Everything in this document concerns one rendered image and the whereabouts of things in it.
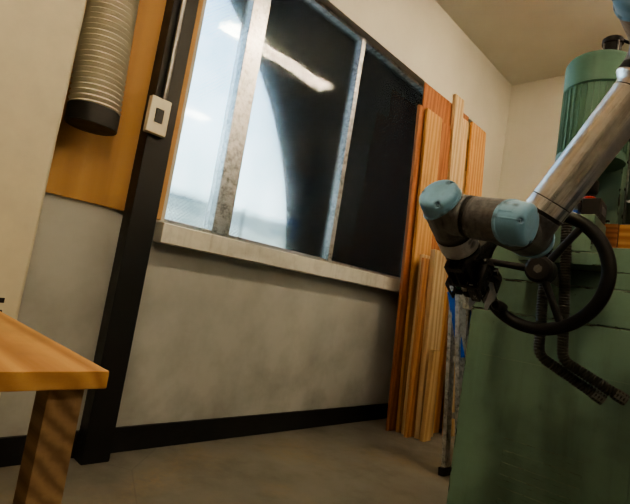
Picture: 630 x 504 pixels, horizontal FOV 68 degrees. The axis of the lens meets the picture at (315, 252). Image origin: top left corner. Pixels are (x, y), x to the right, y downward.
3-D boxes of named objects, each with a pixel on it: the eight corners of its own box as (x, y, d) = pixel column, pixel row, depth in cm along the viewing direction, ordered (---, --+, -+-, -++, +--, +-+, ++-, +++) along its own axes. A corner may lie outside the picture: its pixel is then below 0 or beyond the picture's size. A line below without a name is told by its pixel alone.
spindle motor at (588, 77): (547, 159, 133) (559, 56, 136) (562, 177, 146) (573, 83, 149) (620, 154, 121) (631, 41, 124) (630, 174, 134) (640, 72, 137)
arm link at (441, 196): (449, 210, 78) (407, 204, 84) (466, 252, 85) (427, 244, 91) (470, 177, 81) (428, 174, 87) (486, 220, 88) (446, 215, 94)
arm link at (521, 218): (552, 212, 80) (492, 205, 88) (528, 195, 73) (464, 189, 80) (540, 256, 80) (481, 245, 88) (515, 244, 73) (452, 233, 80)
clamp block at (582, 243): (525, 248, 116) (529, 213, 117) (541, 257, 126) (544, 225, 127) (593, 252, 106) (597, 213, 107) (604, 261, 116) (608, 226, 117)
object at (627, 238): (546, 250, 130) (549, 223, 130) (548, 251, 131) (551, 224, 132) (634, 254, 116) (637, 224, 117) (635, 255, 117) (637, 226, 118)
